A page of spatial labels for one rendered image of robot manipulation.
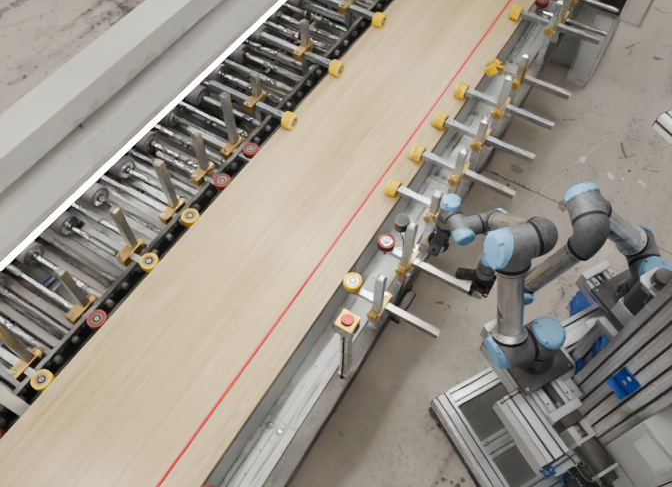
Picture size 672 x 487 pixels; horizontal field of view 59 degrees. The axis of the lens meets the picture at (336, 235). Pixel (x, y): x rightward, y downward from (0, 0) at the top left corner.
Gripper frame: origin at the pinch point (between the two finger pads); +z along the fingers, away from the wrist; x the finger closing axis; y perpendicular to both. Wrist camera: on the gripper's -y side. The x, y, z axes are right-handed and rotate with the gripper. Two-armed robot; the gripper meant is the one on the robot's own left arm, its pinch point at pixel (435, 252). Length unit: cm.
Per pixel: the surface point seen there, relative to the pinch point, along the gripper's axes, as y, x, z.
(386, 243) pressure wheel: -1.6, 21.9, 8.6
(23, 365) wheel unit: -125, 119, 14
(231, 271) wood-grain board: -49, 72, 9
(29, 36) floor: 73, 380, 98
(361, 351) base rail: -44, 9, 29
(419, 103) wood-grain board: 83, 49, 9
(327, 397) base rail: -68, 11, 29
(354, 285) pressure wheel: -27.3, 23.2, 8.3
